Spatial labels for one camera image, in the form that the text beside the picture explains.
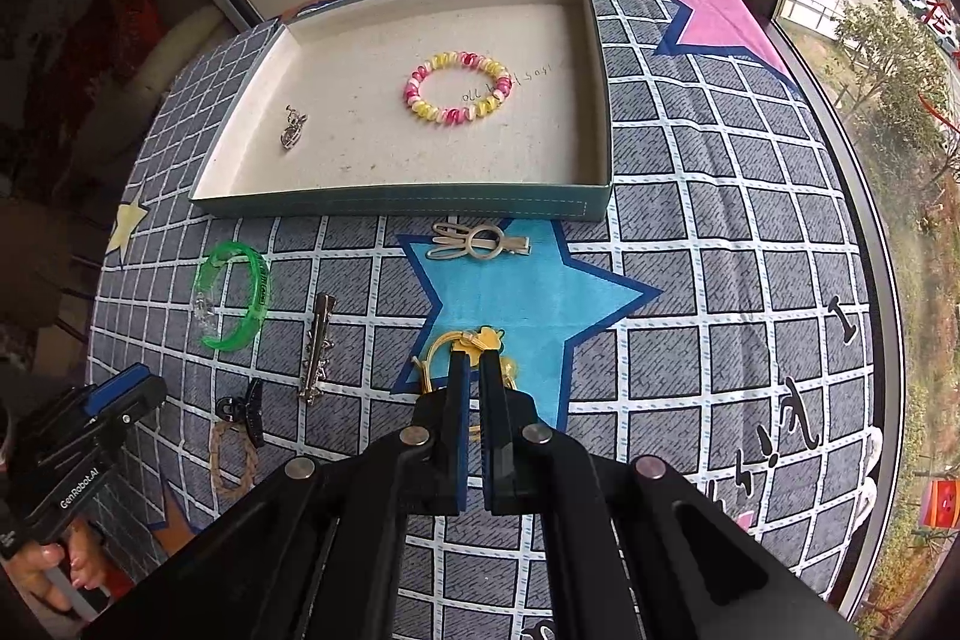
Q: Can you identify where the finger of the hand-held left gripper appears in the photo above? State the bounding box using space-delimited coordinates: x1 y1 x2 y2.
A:
81 363 149 402
88 374 169 425

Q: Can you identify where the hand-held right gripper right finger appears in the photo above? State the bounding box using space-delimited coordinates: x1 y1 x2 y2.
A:
480 351 863 640

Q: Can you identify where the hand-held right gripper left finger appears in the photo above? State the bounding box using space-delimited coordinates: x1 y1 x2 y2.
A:
97 351 473 640

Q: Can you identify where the yellow hair tie with charm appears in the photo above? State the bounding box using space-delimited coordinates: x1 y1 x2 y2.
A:
410 324 521 443

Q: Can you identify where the brown braided hair tie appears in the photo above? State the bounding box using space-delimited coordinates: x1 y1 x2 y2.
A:
208 419 260 501

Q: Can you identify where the black claw hair clip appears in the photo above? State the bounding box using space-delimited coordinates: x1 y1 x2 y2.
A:
215 377 268 450

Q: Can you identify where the silver star hair clip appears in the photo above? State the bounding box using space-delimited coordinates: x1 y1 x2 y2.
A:
297 292 337 403

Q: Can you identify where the green translucent bracelet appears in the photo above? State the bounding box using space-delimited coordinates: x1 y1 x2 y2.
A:
191 239 273 353

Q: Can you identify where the shallow green cardboard box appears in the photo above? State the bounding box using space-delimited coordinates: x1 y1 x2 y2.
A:
189 0 614 222

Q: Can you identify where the person's left hand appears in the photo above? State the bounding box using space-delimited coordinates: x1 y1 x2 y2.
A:
13 520 107 615

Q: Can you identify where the grey checked star-print cloth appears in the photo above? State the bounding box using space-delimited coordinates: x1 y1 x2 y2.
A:
86 0 880 640

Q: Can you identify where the small silver charm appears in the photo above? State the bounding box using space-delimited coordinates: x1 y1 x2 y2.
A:
279 103 309 151

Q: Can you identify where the cream cushion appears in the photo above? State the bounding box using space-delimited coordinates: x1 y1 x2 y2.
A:
126 2 227 110

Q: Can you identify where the pink yellow spiral hair tie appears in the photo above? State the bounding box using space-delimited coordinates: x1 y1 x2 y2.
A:
403 50 515 128

